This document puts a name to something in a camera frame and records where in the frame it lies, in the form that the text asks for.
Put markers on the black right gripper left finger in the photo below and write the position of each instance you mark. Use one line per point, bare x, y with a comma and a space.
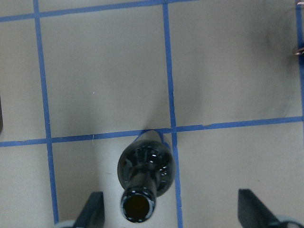
93, 213

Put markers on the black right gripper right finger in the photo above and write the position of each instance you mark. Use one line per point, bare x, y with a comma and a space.
252, 212

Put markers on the dark wine bottle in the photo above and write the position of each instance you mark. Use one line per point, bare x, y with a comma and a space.
146, 170

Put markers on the copper wire wine rack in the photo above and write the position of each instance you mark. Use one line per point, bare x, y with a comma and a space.
298, 51

